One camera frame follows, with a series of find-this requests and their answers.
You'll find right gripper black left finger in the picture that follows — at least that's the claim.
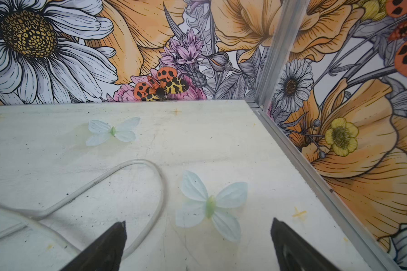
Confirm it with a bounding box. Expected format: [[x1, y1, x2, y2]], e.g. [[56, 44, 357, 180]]
[[62, 221, 127, 271]]

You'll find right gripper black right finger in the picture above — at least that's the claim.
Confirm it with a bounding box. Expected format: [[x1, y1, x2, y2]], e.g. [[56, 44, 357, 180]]
[[271, 218, 339, 271]]

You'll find pale butterfly decoration near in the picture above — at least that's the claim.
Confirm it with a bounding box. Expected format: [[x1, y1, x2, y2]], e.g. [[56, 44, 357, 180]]
[[175, 171, 248, 242]]

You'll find pale butterfly decoration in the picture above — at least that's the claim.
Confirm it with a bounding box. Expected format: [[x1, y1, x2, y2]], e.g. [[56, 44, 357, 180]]
[[85, 117, 141, 147], [175, 171, 248, 242]]

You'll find pale butterfly decoration far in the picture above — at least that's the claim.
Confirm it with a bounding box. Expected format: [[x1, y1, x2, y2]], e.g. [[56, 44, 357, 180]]
[[85, 117, 141, 147]]

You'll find white power strip cable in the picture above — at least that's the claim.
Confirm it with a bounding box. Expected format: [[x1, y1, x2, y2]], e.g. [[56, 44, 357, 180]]
[[0, 159, 167, 260]]

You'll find aluminium right corner post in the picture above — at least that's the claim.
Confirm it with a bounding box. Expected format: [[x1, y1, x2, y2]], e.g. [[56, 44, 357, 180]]
[[255, 1, 309, 112]]

